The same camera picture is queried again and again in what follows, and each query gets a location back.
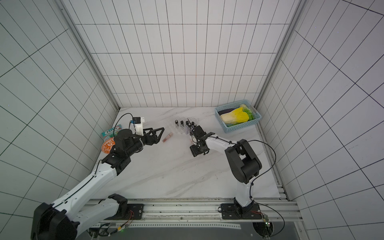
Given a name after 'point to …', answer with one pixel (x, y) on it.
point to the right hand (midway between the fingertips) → (192, 150)
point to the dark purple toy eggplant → (220, 112)
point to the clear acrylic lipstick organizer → (184, 126)
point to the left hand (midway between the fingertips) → (157, 131)
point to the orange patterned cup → (107, 145)
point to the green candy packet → (111, 133)
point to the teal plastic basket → (258, 116)
